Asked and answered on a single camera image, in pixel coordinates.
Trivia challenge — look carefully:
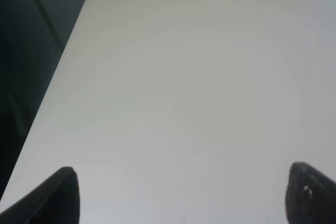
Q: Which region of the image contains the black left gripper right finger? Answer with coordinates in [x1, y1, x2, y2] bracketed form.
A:
[285, 162, 335, 224]

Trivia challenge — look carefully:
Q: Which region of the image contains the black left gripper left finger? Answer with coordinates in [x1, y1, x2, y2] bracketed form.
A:
[1, 167, 80, 223]

